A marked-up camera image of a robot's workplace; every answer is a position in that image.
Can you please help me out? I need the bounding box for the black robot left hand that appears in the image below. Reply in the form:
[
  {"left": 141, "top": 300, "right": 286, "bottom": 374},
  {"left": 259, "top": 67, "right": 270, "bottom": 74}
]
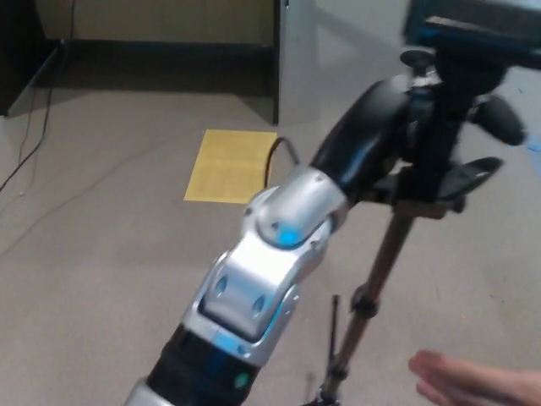
[{"left": 310, "top": 78, "right": 527, "bottom": 208}]

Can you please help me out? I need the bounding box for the thin grey floor cable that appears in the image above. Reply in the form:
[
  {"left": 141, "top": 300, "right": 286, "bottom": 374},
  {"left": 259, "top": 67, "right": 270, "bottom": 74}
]
[{"left": 0, "top": 129, "right": 206, "bottom": 258}]

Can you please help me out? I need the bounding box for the person bare hand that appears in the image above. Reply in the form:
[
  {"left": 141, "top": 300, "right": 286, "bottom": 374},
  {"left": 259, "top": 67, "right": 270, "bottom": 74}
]
[{"left": 408, "top": 349, "right": 541, "bottom": 406}]

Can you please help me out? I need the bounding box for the black power cable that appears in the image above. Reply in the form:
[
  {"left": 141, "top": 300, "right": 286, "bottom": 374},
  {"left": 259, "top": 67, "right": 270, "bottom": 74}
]
[{"left": 0, "top": 0, "right": 79, "bottom": 194}]

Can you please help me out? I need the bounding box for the thin black cable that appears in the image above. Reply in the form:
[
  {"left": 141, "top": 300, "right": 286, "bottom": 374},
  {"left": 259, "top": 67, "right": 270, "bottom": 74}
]
[{"left": 15, "top": 86, "right": 36, "bottom": 168}]

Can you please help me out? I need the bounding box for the yellow paper sheet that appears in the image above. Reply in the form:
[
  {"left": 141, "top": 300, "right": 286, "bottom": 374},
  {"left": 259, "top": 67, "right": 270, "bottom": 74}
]
[{"left": 183, "top": 129, "right": 279, "bottom": 206}]

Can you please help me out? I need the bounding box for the black tripod with phone holder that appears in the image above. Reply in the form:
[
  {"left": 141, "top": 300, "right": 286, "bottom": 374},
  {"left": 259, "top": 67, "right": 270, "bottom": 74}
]
[{"left": 306, "top": 0, "right": 541, "bottom": 406}]

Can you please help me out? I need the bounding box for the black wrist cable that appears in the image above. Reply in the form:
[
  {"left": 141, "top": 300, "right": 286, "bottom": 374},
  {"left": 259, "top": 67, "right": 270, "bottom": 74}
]
[{"left": 263, "top": 137, "right": 303, "bottom": 188}]

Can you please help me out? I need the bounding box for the black wall baseboard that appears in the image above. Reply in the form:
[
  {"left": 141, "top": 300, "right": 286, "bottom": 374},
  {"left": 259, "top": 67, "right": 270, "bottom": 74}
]
[{"left": 62, "top": 38, "right": 275, "bottom": 60}]

